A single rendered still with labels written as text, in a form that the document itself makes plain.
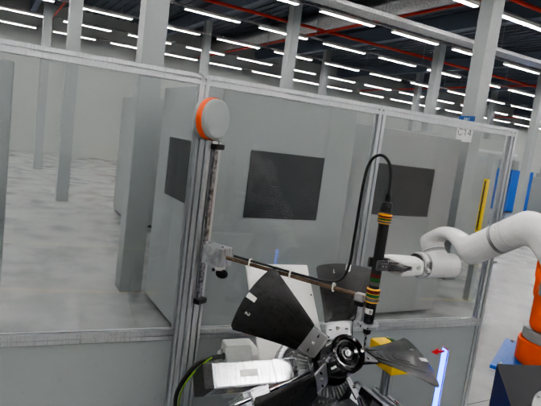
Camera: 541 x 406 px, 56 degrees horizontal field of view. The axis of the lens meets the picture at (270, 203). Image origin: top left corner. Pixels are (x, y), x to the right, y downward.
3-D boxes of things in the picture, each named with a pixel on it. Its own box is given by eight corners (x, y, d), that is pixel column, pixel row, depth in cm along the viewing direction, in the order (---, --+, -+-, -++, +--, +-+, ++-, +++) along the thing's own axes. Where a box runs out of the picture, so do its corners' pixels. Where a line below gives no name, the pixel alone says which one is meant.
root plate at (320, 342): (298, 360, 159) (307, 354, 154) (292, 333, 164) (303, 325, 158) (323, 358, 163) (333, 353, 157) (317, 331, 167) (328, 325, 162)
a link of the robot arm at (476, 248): (478, 200, 153) (411, 236, 177) (493, 252, 146) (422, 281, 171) (499, 203, 157) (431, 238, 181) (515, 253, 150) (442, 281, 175)
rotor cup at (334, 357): (314, 388, 159) (334, 378, 149) (305, 341, 166) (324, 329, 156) (353, 384, 165) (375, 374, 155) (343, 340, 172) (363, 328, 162)
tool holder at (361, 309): (347, 324, 164) (352, 294, 162) (355, 318, 170) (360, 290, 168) (373, 332, 159) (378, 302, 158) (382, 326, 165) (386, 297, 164)
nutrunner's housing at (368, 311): (358, 333, 163) (381, 192, 158) (362, 329, 167) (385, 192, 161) (369, 337, 161) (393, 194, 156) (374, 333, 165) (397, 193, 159)
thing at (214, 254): (198, 263, 194) (200, 242, 193) (209, 261, 200) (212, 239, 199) (220, 270, 189) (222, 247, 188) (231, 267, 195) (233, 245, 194)
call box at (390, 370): (366, 361, 214) (370, 337, 213) (386, 359, 219) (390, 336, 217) (390, 379, 200) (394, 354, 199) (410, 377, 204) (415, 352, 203)
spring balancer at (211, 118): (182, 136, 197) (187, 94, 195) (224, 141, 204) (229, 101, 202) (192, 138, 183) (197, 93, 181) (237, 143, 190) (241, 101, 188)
